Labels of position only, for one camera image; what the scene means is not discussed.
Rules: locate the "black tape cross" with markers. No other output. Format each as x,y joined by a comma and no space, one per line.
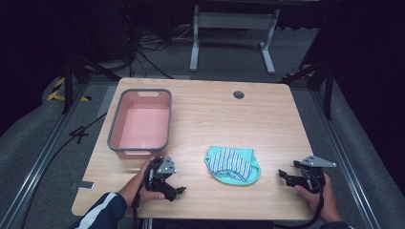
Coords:
79,133

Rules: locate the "pink basin with grey rim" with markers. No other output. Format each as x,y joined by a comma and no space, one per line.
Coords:
143,124

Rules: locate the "grey tape piece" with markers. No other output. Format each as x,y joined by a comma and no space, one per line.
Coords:
83,185

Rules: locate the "black tripod stand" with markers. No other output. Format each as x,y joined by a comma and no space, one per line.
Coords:
328,92
67,86

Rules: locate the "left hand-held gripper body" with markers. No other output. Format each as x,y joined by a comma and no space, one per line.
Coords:
165,167

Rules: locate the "person's right hand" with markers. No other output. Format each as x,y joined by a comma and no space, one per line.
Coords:
324,203

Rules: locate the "grey metal stand frame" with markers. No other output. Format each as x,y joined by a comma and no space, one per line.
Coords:
234,20

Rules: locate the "yellow black floor tape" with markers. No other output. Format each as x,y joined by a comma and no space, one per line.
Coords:
55,93

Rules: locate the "aluminium floor rail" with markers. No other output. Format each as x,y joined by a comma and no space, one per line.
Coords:
345,165
35,168

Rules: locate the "person's left hand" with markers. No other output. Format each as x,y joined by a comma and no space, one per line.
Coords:
135,187

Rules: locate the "teal striped cloth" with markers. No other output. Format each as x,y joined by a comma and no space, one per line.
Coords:
234,165

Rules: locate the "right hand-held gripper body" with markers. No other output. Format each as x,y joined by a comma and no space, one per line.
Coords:
310,173

